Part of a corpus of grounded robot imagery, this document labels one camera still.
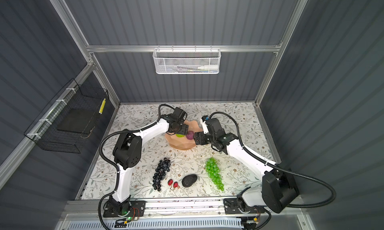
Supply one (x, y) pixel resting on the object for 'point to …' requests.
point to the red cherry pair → (175, 184)
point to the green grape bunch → (213, 171)
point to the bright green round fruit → (179, 135)
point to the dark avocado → (187, 180)
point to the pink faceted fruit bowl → (183, 143)
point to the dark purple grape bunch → (160, 172)
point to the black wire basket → (68, 118)
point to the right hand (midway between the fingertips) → (200, 136)
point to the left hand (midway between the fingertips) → (182, 129)
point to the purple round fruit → (189, 135)
